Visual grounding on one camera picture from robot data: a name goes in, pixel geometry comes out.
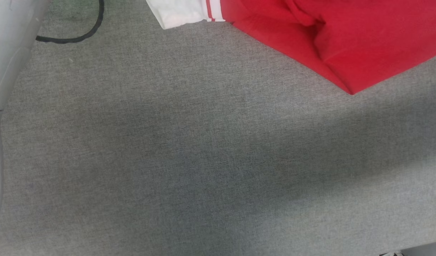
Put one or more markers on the red and white garment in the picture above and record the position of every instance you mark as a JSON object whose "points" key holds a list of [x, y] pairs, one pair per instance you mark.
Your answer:
{"points": [[345, 42]]}

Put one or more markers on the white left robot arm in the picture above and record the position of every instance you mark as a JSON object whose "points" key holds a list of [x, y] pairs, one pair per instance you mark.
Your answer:
{"points": [[8, 35]]}

